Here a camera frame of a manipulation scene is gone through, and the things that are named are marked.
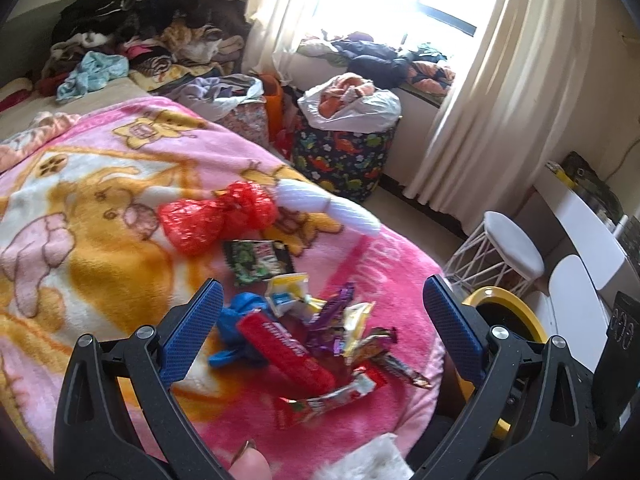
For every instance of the dark green patterned bag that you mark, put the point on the dark green patterned bag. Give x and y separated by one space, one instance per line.
595 185

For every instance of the dark shiny candy wrapper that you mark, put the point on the dark shiny candy wrapper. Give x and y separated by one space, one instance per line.
405 371

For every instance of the white plastic bag of clothes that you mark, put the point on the white plastic bag of clothes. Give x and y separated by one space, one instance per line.
370 110

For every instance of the person's left hand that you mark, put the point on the person's left hand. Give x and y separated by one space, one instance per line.
250 462

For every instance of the light blue garment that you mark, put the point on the light blue garment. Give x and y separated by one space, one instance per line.
90 72

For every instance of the white tissue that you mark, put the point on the white tissue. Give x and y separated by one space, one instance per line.
375 457

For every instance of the grey and white clothes bundle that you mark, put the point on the grey and white clothes bundle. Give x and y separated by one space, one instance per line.
210 92

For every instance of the purple candy wrapper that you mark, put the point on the purple candy wrapper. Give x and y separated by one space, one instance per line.
327 320

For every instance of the white and yellow wrapper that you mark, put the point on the white and yellow wrapper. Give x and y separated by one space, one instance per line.
287 292

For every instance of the long red snack packet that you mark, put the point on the long red snack packet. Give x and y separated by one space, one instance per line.
285 352

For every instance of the dark green snack packet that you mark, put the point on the dark green snack packet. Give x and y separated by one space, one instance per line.
252 262

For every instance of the cream curtain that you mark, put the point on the cream curtain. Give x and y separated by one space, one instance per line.
500 85
285 20

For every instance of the white dressing table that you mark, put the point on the white dressing table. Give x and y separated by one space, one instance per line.
585 230

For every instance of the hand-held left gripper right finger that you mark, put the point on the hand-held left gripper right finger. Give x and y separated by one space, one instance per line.
452 330

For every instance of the pile of clothes on bed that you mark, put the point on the pile of clothes on bed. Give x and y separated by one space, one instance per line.
150 15

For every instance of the yellow round bin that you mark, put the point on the yellow round bin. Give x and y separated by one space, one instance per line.
500 297

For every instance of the dinosaur print fabric basket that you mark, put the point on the dinosaur print fabric basket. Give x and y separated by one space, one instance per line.
340 160

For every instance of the floral fabric basket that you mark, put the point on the floral fabric basket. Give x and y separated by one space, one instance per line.
247 120

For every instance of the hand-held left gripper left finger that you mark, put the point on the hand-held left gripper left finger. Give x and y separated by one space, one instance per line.
192 330

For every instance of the pink printed blanket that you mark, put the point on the pink printed blanket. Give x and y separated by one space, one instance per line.
100 185

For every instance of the yellow snack wrapper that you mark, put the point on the yellow snack wrapper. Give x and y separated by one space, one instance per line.
357 330

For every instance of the blue plastic bag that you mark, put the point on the blue plastic bag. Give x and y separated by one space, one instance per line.
235 330

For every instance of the red and white wrapper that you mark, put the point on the red and white wrapper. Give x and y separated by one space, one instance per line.
325 400

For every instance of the red plastic bag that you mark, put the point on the red plastic bag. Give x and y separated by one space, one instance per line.
192 222

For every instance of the clothes heap on windowsill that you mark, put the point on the clothes heap on windowsill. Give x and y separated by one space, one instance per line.
375 57

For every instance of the orange bag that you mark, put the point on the orange bag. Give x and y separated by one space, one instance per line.
272 105

